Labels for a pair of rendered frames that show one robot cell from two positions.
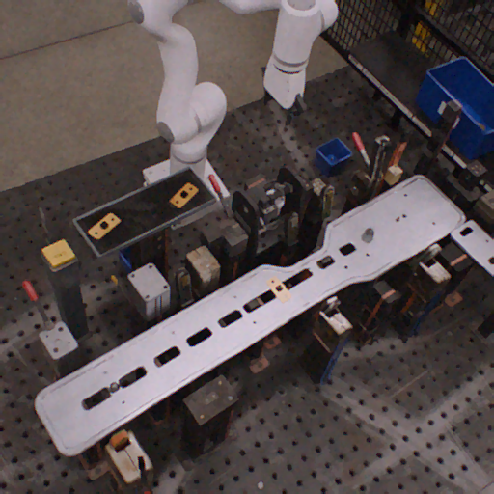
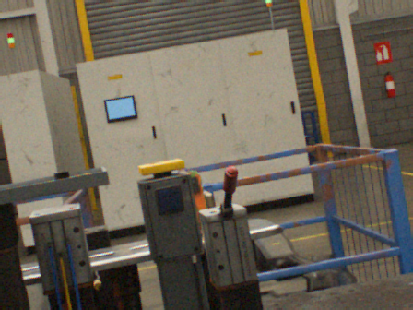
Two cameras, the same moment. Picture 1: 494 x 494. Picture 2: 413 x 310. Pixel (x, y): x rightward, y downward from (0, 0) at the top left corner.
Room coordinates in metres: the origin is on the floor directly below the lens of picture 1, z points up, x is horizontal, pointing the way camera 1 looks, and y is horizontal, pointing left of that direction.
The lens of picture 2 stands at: (1.77, 1.20, 1.22)
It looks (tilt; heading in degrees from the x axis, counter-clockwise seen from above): 3 degrees down; 216
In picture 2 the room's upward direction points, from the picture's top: 10 degrees counter-clockwise
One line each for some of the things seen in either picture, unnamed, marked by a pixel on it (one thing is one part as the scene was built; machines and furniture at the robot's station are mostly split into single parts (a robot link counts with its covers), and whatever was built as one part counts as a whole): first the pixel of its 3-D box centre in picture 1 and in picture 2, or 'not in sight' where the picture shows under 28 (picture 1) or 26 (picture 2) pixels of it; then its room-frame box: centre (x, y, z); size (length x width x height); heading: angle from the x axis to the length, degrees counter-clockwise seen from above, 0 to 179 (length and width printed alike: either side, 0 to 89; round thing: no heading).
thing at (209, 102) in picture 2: not in sight; (193, 114); (-5.80, -4.47, 1.22); 2.40 x 0.54 x 2.45; 131
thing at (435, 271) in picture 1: (416, 298); not in sight; (1.14, -0.54, 0.87); 0.12 x 0.09 x 0.35; 45
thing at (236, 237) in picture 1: (227, 264); not in sight; (1.11, 0.05, 0.89); 0.13 x 0.11 x 0.38; 45
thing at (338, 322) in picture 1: (323, 344); not in sight; (0.92, -0.27, 0.87); 0.12 x 0.09 x 0.35; 45
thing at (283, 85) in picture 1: (286, 76); not in sight; (1.25, -0.01, 1.56); 0.10 x 0.07 x 0.11; 45
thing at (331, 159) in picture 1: (331, 158); not in sight; (1.75, -0.24, 0.74); 0.11 x 0.10 x 0.09; 135
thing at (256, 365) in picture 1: (251, 327); not in sight; (0.94, -0.05, 0.84); 0.17 x 0.06 x 0.29; 45
